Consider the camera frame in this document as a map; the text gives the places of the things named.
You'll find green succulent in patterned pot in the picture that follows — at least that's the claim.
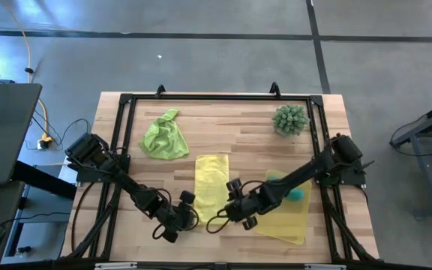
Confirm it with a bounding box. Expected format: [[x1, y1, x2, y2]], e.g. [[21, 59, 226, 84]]
[[271, 103, 311, 137]]

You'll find teal microfiber towel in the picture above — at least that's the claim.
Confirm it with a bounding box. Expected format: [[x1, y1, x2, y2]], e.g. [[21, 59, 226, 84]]
[[268, 175, 306, 203]]

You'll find black aluminium table frame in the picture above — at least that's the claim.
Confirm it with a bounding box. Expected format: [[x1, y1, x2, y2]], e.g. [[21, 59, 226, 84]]
[[60, 81, 381, 263]]

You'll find lime green microfiber towel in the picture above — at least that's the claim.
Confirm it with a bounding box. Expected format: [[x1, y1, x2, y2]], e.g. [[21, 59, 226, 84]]
[[139, 108, 190, 161]]

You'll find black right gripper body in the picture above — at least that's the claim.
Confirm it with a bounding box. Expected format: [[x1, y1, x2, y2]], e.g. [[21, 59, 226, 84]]
[[226, 178, 273, 232]]

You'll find silver bracket plate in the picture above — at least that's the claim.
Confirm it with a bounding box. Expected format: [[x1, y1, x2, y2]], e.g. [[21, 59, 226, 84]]
[[94, 262, 138, 270], [304, 264, 347, 270]]

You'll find yellow power plug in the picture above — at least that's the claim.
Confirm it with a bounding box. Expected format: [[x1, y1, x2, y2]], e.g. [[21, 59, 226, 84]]
[[37, 133, 55, 150]]

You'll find translucent yellow plastic basket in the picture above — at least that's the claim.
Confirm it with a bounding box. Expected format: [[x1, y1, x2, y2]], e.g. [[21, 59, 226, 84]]
[[255, 168, 314, 246]]

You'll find dark grey laptop lid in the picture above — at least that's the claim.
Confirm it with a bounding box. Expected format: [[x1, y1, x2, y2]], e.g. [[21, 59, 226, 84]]
[[0, 82, 44, 188]]

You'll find yellow floor cable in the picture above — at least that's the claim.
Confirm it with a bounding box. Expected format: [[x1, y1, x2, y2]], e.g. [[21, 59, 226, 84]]
[[0, 0, 54, 143]]

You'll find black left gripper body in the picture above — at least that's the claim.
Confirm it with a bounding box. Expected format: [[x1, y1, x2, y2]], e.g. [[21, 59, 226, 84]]
[[151, 190, 197, 244]]

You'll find white box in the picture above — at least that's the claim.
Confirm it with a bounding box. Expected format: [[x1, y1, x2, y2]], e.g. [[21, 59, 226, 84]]
[[57, 154, 80, 187]]

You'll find yellow microfiber towel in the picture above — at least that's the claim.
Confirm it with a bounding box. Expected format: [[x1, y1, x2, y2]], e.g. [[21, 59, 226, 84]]
[[193, 154, 230, 226]]

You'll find dark grey side table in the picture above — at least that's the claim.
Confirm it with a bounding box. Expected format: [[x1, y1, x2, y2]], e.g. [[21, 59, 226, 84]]
[[389, 95, 432, 221]]

